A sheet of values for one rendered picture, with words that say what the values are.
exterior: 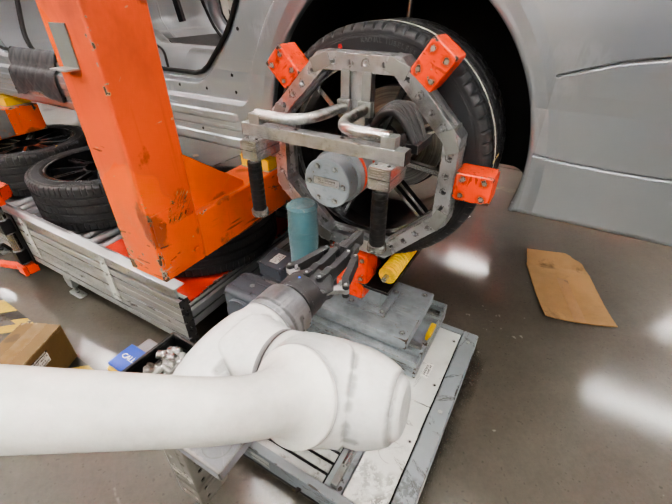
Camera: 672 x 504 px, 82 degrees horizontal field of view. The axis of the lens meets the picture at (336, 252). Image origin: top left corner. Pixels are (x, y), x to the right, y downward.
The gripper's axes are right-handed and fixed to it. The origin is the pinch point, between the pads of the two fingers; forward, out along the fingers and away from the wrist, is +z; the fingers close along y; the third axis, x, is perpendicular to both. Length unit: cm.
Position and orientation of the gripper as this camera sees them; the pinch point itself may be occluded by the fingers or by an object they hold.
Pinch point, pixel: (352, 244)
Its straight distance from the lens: 75.4
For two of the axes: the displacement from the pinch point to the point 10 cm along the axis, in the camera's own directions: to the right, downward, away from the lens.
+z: 5.1, -4.8, 7.2
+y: 8.6, 2.8, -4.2
